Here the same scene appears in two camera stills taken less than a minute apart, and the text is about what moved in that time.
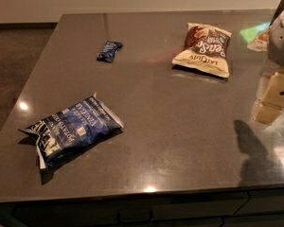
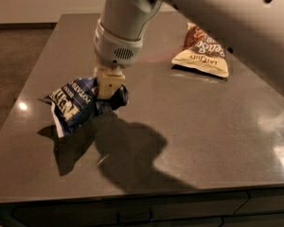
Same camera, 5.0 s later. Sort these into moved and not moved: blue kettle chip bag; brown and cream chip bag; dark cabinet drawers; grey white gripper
Moved: blue kettle chip bag; grey white gripper
Not moved: dark cabinet drawers; brown and cream chip bag
